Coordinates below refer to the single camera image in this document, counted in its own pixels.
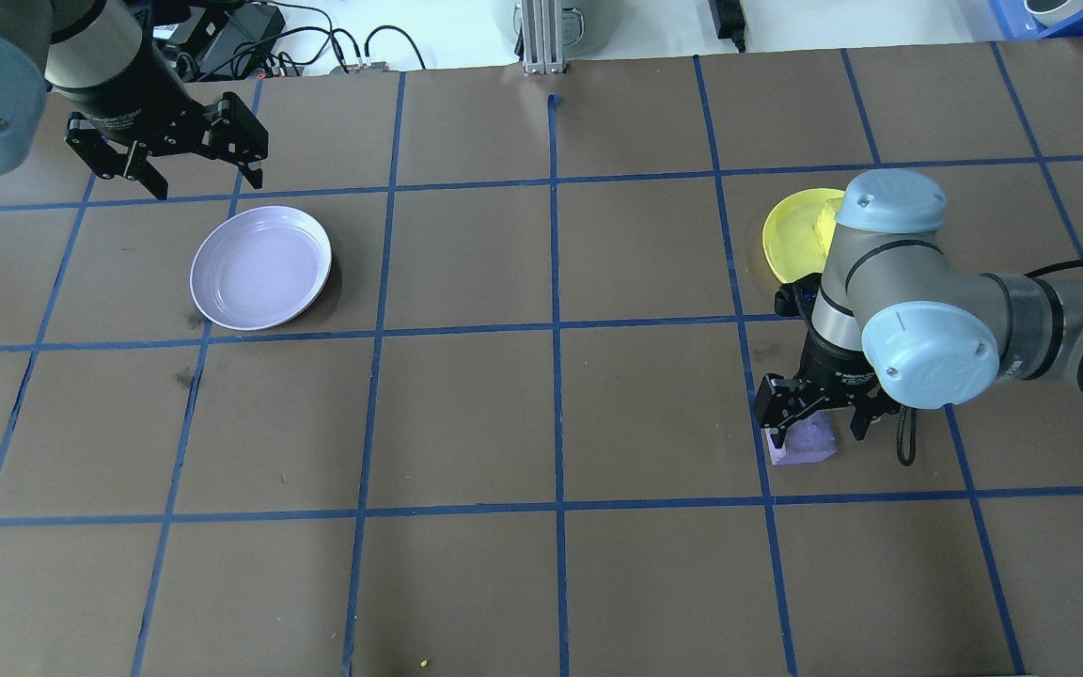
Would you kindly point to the purple foam block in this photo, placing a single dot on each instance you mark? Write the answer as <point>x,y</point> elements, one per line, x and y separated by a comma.
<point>809,447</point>

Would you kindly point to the black power brick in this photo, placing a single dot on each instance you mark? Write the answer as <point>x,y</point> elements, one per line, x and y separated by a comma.
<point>241,33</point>

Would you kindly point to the purple round plate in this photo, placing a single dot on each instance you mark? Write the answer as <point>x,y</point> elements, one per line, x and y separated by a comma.
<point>259,268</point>

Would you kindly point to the small grey connector box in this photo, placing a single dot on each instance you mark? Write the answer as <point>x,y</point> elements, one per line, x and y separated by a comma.
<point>363,68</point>

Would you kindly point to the yellow round plate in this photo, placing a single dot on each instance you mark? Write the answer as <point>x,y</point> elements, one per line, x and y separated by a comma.
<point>791,235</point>

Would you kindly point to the black power adapter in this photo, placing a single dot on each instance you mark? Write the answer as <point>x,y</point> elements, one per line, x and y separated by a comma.
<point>728,21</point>

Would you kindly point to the blue plastic bin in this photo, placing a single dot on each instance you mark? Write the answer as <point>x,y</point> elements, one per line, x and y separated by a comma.
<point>1007,14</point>

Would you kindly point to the grey round object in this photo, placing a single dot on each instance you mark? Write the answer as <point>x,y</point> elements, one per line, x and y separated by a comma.
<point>1059,9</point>

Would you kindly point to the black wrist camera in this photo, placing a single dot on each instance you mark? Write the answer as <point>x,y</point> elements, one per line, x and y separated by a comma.
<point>795,301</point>

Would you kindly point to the aluminium frame post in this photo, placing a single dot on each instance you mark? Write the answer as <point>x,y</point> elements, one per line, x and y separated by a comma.
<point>541,38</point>

